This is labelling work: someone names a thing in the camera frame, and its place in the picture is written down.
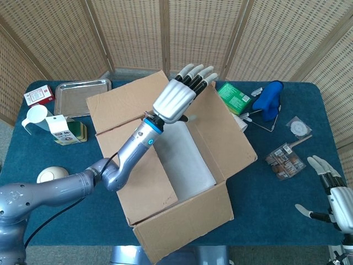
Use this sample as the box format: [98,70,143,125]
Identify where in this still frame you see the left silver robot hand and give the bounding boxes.
[152,63,218,124]

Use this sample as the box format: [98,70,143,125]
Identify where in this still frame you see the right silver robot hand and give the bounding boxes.
[295,155,353,232]

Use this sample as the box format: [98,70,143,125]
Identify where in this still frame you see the large red-topped cardboard box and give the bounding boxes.
[85,70,258,264]

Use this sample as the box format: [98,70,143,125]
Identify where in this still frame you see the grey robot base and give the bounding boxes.
[110,245,229,265]

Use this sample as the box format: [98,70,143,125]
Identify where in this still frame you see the green printed carton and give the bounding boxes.
[217,82,252,115]

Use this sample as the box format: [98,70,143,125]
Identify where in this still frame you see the woven bamboo folding screen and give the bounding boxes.
[0,0,353,151]

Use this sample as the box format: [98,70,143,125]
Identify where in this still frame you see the clear pack of brown nuts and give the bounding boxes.
[264,142,306,182]

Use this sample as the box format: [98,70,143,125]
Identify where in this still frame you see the white foam liner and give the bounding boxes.
[153,121,217,202]

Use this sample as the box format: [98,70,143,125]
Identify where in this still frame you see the stack of white paper cups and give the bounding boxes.
[233,113,248,134]

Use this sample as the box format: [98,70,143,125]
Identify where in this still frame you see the thin brown wooden strip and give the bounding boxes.
[286,134,313,149]

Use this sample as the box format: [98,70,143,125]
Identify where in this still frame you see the round disc in clear bag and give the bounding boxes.
[286,115,313,138]

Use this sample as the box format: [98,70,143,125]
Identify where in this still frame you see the blue cloth glove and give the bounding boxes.
[252,80,284,122]

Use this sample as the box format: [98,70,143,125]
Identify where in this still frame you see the rectangular steel tray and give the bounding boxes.
[54,78,113,117]

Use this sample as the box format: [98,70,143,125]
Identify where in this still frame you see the white green carton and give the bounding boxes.
[45,114,88,146]

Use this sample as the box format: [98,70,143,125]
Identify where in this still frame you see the small red white carton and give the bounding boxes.
[23,84,56,108]

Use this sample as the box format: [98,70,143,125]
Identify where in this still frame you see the beige round bowl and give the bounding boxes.
[36,166,69,184]

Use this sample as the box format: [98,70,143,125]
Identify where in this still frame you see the metal wire rack stand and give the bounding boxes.
[239,104,282,133]

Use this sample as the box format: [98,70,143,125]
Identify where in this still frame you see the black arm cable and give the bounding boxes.
[24,153,120,247]

